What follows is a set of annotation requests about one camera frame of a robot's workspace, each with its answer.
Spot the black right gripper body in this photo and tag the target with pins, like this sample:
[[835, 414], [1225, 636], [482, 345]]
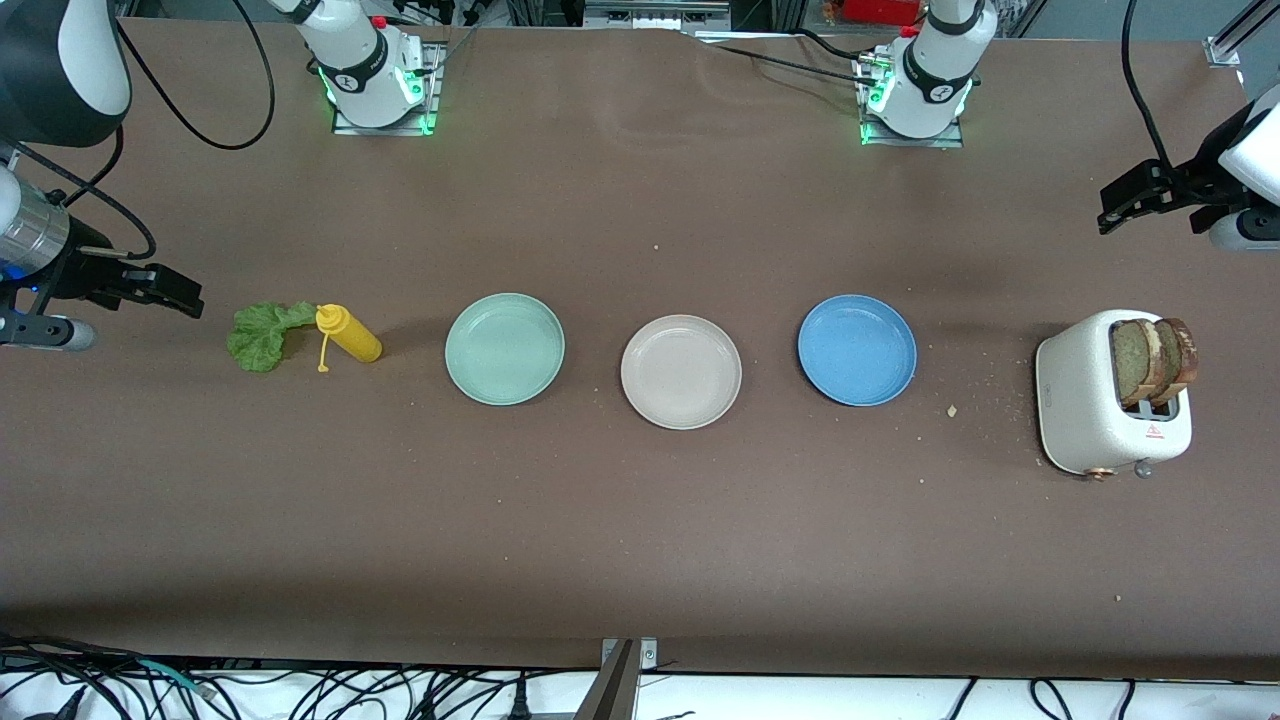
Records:
[[82, 273]]

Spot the mint green plate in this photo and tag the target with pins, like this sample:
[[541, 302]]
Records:
[[505, 350]]

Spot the aluminium corner profile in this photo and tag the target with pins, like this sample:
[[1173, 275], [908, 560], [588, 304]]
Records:
[[1230, 45]]

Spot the yellow squeeze bottle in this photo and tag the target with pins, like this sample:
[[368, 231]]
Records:
[[355, 338]]

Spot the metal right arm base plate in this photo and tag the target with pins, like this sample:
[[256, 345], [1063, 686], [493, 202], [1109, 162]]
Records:
[[432, 110]]

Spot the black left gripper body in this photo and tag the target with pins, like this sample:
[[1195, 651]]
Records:
[[1192, 183]]

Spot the green lettuce leaf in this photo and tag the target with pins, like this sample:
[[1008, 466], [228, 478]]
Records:
[[258, 340]]

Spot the toasted bread slice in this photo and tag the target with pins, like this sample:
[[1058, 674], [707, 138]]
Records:
[[1182, 360], [1132, 362]]

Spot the blue plate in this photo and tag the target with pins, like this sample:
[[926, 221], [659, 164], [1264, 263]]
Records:
[[857, 350]]

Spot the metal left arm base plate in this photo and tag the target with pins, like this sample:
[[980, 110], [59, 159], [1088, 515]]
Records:
[[950, 142]]

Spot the metal table edge bracket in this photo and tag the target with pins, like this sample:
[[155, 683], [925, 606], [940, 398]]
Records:
[[615, 690]]

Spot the beige plate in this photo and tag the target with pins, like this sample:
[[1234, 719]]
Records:
[[681, 372]]

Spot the white toaster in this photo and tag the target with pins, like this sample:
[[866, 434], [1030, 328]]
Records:
[[1075, 410]]

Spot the metal frame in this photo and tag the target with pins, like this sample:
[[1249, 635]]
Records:
[[650, 12]]

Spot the red box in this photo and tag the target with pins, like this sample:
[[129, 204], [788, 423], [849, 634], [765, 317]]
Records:
[[880, 10]]

